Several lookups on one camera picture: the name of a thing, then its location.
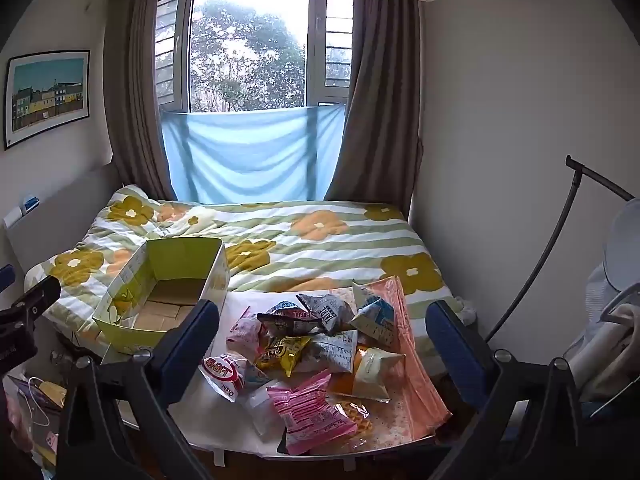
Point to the small blue white object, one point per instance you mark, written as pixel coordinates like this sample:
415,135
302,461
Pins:
31,204

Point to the bright pink snack packet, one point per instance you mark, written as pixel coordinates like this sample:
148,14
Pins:
306,412

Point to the white standing fan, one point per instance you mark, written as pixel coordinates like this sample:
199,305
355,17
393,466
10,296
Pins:
624,245

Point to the pale fabric bundle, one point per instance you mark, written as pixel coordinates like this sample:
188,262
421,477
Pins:
607,340

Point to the floral striped blanket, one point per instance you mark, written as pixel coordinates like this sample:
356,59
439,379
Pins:
320,250

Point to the pink white snack packet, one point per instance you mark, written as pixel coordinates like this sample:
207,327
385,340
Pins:
244,334

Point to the white crumpled cloth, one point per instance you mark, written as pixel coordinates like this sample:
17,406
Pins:
467,311

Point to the silver blue snack packet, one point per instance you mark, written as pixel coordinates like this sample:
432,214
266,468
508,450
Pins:
327,312

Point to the dark red snack packet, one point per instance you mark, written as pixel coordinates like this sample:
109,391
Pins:
287,324

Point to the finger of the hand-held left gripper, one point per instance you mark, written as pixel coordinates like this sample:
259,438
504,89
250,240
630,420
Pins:
37,294
5,276

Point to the cream snack packet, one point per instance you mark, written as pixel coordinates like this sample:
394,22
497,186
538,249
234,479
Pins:
372,374

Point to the clear white snack packet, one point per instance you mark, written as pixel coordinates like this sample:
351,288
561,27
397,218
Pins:
262,412

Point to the yellow snack packet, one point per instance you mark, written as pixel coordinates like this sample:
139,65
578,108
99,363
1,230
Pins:
284,352

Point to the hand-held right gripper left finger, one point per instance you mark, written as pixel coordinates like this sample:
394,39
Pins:
186,342

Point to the yellow-green cardboard box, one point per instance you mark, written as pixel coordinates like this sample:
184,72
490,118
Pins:
165,295

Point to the white printed snack packet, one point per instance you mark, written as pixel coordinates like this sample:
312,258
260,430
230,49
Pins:
332,351

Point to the white red label snack packet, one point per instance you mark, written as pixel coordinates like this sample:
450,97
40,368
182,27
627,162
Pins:
226,372

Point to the floral tablecloth with peach border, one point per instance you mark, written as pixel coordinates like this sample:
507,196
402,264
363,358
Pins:
220,427

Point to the framed wall poster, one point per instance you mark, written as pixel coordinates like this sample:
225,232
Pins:
47,97

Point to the waffle snack packet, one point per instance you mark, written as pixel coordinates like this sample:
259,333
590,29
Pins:
356,417

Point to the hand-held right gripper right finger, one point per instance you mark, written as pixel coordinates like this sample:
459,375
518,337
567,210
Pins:
456,347

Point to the brown curtain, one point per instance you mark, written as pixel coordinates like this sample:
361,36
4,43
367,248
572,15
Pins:
385,110
135,85

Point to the grey headboard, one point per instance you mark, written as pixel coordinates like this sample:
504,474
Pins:
60,210

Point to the window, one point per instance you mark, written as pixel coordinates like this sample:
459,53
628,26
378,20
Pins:
247,45

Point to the yellow pouch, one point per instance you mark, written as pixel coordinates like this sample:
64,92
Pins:
52,393

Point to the blue label clear snack packet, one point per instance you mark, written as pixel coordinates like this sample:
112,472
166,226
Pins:
283,306

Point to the light blue cloth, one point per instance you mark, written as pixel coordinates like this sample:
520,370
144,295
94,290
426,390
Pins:
250,152

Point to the white blue snack packet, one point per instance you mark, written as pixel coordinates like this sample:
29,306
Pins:
375,319

